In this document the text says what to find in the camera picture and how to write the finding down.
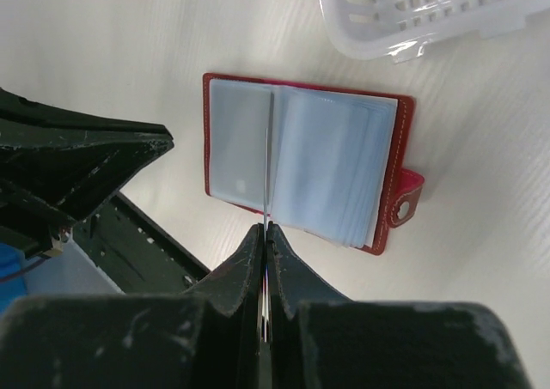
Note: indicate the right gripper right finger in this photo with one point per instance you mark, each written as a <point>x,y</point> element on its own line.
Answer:
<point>322,339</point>

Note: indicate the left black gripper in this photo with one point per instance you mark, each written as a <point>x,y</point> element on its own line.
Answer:
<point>45,192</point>

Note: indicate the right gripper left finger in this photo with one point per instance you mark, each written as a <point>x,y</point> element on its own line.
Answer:
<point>206,337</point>

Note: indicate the red leather card holder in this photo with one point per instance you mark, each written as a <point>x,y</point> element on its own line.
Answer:
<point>337,156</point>

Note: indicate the black card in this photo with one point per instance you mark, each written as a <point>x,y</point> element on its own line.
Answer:
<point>266,299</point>

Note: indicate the white plastic tray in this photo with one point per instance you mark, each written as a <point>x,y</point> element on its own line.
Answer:
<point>401,29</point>

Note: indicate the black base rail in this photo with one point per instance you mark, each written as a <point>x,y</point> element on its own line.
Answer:
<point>135,252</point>

